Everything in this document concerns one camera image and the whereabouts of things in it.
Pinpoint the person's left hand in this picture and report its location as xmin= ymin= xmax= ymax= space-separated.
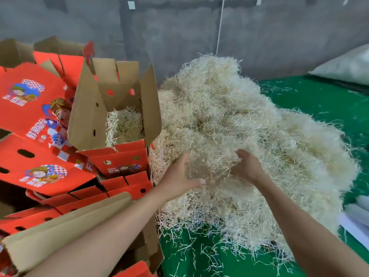
xmin=155 ymin=151 xmax=206 ymax=203

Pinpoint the person's right hand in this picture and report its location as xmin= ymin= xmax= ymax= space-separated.
xmin=229 ymin=148 xmax=270 ymax=188

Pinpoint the pile of wood wool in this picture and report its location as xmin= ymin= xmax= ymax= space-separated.
xmin=149 ymin=53 xmax=363 ymax=262

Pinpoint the small straw filler clump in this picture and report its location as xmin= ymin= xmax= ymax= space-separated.
xmin=105 ymin=108 xmax=145 ymax=148

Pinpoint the person's right forearm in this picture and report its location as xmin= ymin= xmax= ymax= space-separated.
xmin=253 ymin=175 xmax=369 ymax=277

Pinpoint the person's left forearm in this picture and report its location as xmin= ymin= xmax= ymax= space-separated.
xmin=26 ymin=187 xmax=174 ymax=277

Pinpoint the white plastic bag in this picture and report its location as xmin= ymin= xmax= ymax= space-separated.
xmin=339 ymin=195 xmax=369 ymax=250

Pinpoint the white sack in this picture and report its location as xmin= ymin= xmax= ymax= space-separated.
xmin=307 ymin=43 xmax=369 ymax=88

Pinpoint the white pole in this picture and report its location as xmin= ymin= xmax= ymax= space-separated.
xmin=214 ymin=0 xmax=227 ymax=57

